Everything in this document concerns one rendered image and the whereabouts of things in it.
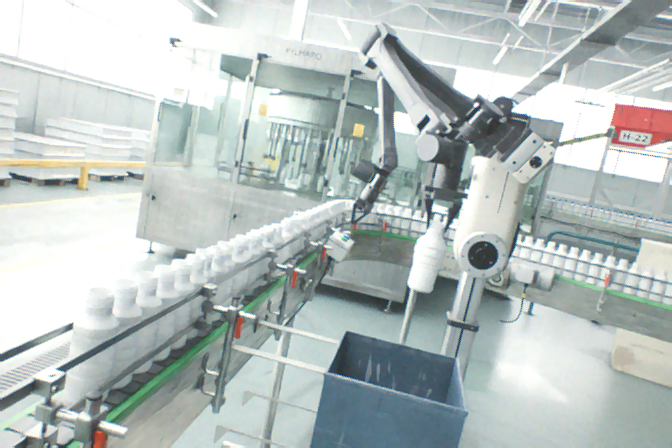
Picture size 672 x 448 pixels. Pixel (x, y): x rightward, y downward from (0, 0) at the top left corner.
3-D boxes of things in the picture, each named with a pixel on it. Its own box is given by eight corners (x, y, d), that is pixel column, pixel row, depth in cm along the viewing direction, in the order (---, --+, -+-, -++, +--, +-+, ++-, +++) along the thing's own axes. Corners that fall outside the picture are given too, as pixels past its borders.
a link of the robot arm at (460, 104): (385, 14, 151) (365, 43, 156) (375, 21, 139) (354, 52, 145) (504, 111, 154) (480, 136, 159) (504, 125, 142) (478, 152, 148)
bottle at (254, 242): (226, 291, 140) (237, 231, 137) (241, 288, 145) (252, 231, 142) (243, 298, 136) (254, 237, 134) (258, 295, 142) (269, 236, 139)
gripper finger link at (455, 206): (455, 236, 118) (465, 195, 116) (424, 230, 118) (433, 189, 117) (452, 232, 124) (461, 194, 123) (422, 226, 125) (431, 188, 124)
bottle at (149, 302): (158, 369, 89) (174, 277, 87) (130, 380, 84) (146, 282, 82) (134, 357, 92) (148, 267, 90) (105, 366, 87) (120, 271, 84)
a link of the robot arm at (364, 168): (398, 159, 186) (391, 168, 195) (370, 142, 186) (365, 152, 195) (381, 186, 183) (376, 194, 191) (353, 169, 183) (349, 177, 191)
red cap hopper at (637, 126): (560, 299, 744) (614, 102, 706) (563, 291, 808) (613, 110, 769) (633, 320, 703) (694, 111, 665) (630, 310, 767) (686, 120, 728)
